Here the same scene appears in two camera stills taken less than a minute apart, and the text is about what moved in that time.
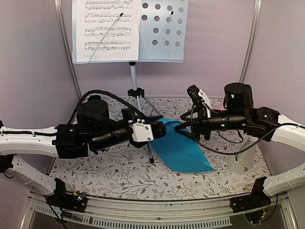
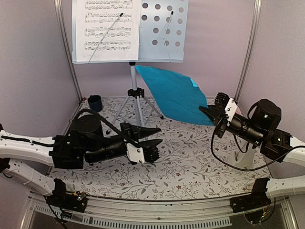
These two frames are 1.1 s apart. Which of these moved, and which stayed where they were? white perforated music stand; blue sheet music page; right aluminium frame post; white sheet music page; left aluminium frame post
Moved: blue sheet music page
Stayed: left aluminium frame post; right aluminium frame post; white sheet music page; white perforated music stand
